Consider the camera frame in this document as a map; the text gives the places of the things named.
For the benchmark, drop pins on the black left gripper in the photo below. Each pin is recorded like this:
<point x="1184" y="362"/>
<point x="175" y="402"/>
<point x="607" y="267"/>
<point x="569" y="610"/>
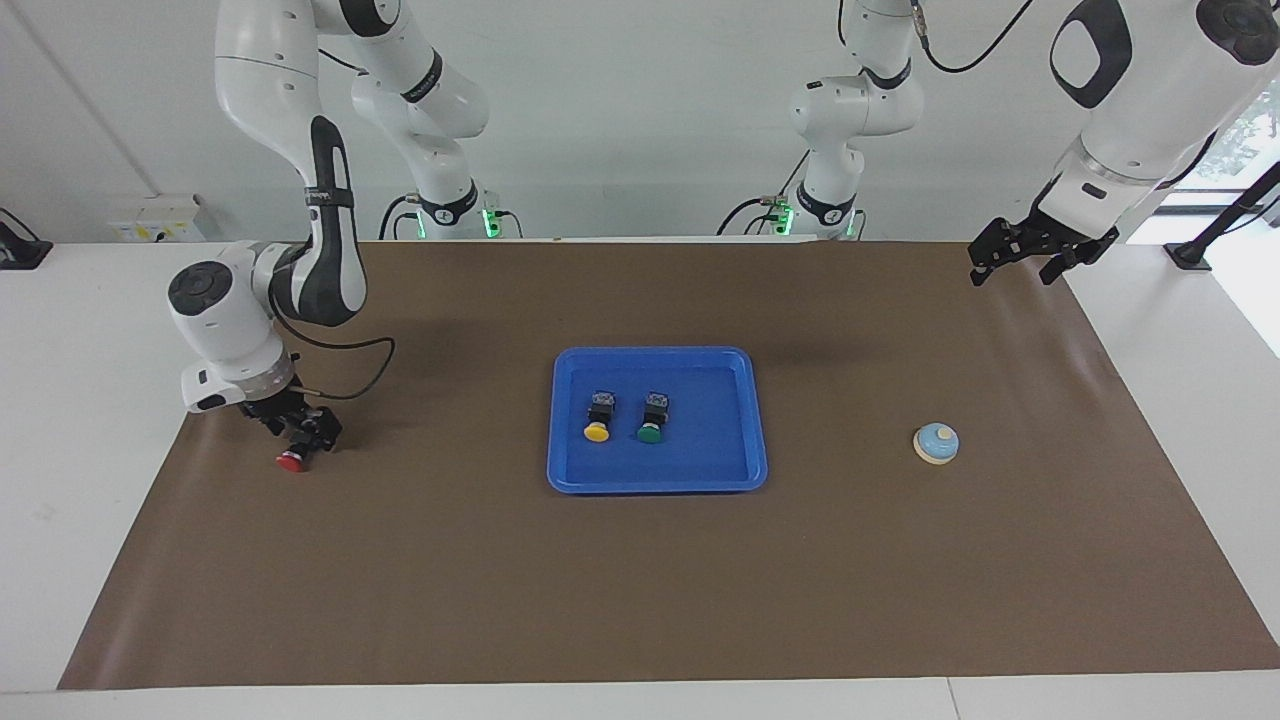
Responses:
<point x="1040" y="238"/>

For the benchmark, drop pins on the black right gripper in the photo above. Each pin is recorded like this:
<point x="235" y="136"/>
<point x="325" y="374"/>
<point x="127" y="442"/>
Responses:
<point x="295" y="415"/>

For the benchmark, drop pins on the red push button switch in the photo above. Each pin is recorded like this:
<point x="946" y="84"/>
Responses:
<point x="291" y="462"/>

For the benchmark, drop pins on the yellow push button switch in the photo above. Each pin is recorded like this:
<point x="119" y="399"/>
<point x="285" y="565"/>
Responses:
<point x="597" y="433"/>

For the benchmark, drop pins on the green push button switch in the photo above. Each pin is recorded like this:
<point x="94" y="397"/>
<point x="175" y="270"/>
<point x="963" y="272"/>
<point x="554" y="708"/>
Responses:
<point x="650" y="435"/>

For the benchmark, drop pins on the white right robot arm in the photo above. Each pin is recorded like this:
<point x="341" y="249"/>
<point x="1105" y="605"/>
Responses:
<point x="225" y="330"/>

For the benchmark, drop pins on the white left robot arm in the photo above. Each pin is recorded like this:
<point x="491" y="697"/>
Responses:
<point x="1130" y="100"/>

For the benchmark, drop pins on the light blue call bell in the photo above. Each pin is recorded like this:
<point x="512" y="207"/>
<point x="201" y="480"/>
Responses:
<point x="936" y="443"/>

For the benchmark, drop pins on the blue plastic tray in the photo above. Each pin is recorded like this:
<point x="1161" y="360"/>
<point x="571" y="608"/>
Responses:
<point x="700" y="470"/>

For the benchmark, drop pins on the bright window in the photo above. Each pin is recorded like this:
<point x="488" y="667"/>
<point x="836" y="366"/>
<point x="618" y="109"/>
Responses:
<point x="1250" y="140"/>

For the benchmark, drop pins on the black table clamp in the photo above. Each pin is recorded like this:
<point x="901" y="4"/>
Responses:
<point x="20" y="255"/>

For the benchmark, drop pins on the brown table mat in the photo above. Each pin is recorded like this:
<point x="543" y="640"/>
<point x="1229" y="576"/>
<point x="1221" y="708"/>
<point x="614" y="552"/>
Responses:
<point x="640" y="580"/>

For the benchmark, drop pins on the black camera stand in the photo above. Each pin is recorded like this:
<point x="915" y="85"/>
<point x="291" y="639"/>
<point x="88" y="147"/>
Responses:
<point x="1190" y="255"/>

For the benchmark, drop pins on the white wall socket box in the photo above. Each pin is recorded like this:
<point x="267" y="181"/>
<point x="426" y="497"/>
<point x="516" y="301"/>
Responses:
<point x="155" y="218"/>

